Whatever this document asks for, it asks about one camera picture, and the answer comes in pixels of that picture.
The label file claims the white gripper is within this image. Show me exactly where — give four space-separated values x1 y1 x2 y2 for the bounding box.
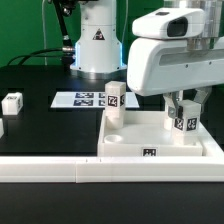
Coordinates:
127 8 224 119

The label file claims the white marker plate with tags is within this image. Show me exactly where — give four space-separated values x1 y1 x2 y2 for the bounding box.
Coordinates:
51 92 139 108

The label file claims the white block at left edge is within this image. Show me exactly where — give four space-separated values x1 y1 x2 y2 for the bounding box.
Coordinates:
0 118 4 139

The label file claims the white thin cable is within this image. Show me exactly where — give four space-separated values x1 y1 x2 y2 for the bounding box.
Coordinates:
41 0 49 66

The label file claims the white L-shaped obstacle fence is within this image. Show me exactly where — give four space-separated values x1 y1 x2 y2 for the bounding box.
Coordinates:
0 127 224 183

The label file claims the white square table top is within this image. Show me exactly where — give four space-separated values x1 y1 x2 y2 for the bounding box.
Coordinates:
97 111 203 157

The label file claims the black cable bundle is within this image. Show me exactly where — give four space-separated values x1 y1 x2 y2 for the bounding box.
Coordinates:
7 46 76 67

